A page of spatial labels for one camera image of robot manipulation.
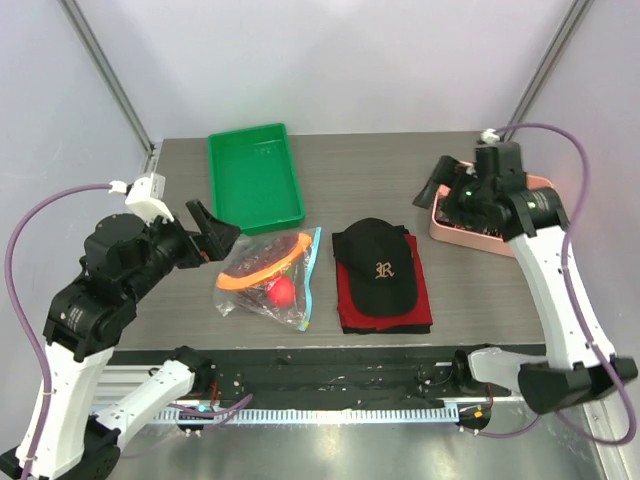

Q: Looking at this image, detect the pink divided organizer box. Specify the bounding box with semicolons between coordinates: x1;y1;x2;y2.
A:
429;172;567;265

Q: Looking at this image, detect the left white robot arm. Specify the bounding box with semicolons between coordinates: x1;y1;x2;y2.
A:
1;200;240;479

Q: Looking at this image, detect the orange papaya slice toy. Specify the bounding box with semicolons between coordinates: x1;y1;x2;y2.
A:
216;232;313;292

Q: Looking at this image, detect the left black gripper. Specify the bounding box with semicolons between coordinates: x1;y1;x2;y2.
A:
127;197;242;299

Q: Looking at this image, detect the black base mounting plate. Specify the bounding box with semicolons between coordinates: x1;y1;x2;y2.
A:
112;344;549;409

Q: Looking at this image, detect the clear zip top bag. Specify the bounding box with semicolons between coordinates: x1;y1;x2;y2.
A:
214;227;323;332

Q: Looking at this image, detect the green plastic tray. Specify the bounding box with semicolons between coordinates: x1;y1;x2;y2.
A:
207;123;306;235

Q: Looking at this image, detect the black embroidered cap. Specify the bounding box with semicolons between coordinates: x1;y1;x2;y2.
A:
335;218;418;318

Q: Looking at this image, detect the red toy apple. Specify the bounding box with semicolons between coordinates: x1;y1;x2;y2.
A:
266;276;296;308

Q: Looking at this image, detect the red and black folded cloth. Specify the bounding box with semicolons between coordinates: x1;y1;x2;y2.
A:
332;225;433;335

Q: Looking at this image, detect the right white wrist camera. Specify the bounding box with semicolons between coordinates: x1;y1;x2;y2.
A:
478;128;502;145

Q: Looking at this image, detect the right aluminium frame post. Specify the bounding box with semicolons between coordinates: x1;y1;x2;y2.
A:
507;0;595;125

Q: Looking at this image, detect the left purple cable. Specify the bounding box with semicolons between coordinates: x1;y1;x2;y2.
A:
3;182;126;480

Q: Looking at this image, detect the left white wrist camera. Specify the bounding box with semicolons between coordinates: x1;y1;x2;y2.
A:
109;173;175;225

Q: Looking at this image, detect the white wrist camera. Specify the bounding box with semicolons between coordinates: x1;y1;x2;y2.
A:
478;128;502;145
109;173;175;225

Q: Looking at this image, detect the left aluminium frame post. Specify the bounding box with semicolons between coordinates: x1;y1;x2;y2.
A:
58;0;154;157

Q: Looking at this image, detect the white slotted cable duct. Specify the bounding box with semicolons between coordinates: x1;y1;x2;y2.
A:
139;404;461;426

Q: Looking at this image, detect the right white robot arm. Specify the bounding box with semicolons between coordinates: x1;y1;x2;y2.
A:
413;142;638;414

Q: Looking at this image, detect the aluminium frame post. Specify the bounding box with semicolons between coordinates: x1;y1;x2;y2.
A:
58;0;154;157
507;0;595;125

